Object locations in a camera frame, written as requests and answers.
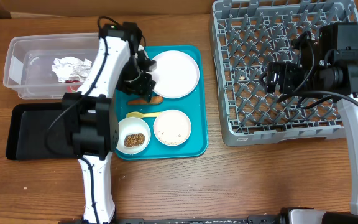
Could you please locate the white small bowl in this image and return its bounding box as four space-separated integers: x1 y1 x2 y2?
117 118 151 155

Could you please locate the brown food piece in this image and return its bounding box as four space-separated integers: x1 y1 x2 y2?
124 133 145 147

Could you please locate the red foil wrapper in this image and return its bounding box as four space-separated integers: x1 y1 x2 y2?
65 80 82 93

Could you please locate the foil sheet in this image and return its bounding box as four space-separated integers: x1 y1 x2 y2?
52 57 92 83

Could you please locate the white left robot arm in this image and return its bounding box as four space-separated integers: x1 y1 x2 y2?
44 17 157 223

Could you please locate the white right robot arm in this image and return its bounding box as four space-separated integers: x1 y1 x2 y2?
259 22 358 223

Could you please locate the grey dishwasher rack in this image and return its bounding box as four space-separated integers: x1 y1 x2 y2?
211 1 358 146

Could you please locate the yellow plastic spoon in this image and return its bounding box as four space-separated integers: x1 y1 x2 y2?
126 111 162 119

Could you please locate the teal serving tray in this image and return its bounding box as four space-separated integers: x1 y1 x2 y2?
114 45 208 161

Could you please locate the white round plate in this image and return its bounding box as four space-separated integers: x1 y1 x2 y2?
151 50 200 99

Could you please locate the clear plastic bin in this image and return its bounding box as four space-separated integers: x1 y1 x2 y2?
3 33 99 99

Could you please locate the black tray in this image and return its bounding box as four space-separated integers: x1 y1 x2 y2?
6 103 75 161

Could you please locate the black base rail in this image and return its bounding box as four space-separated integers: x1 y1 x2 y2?
57 214 284 224

